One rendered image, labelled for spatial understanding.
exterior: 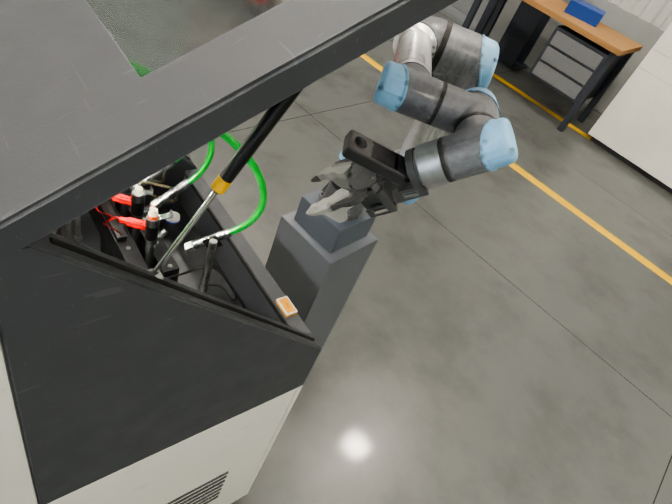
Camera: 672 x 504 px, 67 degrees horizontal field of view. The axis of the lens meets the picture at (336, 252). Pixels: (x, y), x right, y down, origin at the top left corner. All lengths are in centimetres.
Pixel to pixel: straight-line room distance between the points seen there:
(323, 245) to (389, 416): 98
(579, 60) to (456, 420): 402
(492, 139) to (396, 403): 171
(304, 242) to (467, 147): 90
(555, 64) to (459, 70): 447
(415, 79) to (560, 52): 485
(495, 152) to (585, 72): 483
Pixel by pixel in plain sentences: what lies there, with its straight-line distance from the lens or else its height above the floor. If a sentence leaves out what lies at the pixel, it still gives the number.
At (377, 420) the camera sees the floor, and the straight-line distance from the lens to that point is 228.
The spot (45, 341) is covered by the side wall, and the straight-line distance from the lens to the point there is 70.
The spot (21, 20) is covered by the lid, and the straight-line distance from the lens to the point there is 73.
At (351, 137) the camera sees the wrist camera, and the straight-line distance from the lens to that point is 83.
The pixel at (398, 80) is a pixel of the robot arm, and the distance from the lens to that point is 88.
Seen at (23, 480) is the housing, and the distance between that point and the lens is 101.
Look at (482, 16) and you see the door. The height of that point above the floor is 24.
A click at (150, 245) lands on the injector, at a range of 116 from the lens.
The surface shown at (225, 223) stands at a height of 95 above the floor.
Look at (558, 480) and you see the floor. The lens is 263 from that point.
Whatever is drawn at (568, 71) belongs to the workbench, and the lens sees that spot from 568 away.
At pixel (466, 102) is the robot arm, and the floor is 154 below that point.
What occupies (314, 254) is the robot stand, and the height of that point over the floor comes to 78.
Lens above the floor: 186
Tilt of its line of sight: 41 degrees down
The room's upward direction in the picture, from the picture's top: 24 degrees clockwise
